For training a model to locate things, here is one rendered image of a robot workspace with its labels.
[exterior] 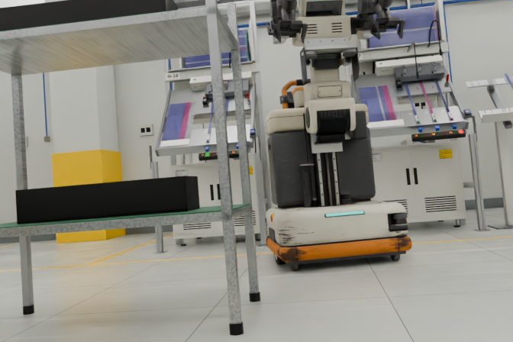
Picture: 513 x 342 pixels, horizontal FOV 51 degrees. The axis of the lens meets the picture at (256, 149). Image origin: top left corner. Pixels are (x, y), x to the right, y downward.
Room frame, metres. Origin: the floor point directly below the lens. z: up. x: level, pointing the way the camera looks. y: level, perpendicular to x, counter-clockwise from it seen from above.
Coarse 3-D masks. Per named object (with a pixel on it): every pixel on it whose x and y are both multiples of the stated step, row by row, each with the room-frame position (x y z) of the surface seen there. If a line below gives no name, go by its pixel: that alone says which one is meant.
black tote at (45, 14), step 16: (64, 0) 1.70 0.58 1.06; (80, 0) 1.70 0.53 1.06; (96, 0) 1.69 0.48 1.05; (112, 0) 1.69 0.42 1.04; (128, 0) 1.68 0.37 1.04; (144, 0) 1.68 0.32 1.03; (160, 0) 1.67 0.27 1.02; (0, 16) 1.72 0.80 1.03; (16, 16) 1.72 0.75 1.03; (32, 16) 1.71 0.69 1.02; (48, 16) 1.71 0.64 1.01; (64, 16) 1.70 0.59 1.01; (80, 16) 1.70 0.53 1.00; (96, 16) 1.69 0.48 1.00; (112, 16) 1.69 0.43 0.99
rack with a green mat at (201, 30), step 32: (0, 32) 1.61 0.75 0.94; (32, 32) 1.60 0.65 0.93; (64, 32) 1.59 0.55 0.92; (96, 32) 1.62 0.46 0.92; (128, 32) 1.64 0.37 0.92; (160, 32) 1.67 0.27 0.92; (192, 32) 1.70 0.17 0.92; (224, 32) 1.72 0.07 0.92; (0, 64) 1.90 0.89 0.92; (32, 64) 1.93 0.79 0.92; (64, 64) 1.97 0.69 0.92; (96, 64) 2.01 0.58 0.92; (224, 128) 1.54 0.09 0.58; (224, 160) 1.54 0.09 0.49; (224, 192) 1.54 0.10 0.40; (0, 224) 1.86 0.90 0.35; (32, 224) 1.63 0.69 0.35; (64, 224) 1.59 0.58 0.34; (96, 224) 1.58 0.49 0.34; (128, 224) 1.57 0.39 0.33; (160, 224) 1.56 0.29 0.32; (224, 224) 1.54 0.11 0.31; (32, 288) 2.08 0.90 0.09; (256, 288) 1.95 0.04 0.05
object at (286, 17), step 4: (284, 16) 2.28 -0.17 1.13; (288, 16) 2.27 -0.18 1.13; (292, 16) 2.27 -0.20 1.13; (280, 20) 2.24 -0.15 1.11; (284, 20) 2.25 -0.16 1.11; (288, 20) 2.25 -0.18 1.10; (292, 20) 2.26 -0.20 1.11; (280, 24) 2.26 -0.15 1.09; (284, 24) 2.26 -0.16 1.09; (288, 24) 2.26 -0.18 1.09; (288, 28) 2.27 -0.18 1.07; (292, 28) 2.28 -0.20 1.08; (296, 28) 2.29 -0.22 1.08; (300, 28) 2.29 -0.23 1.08; (292, 32) 2.29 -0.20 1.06; (296, 32) 2.30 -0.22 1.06; (300, 32) 2.30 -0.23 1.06
